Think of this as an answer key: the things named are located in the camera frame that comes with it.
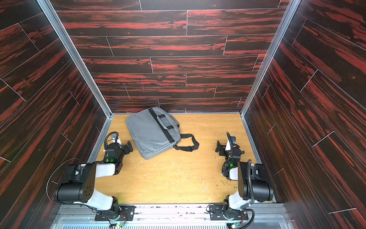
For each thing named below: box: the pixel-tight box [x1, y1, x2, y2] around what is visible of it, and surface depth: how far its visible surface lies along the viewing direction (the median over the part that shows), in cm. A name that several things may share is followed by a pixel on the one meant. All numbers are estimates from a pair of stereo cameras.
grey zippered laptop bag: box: [125, 106, 200, 160], surface depth 103 cm
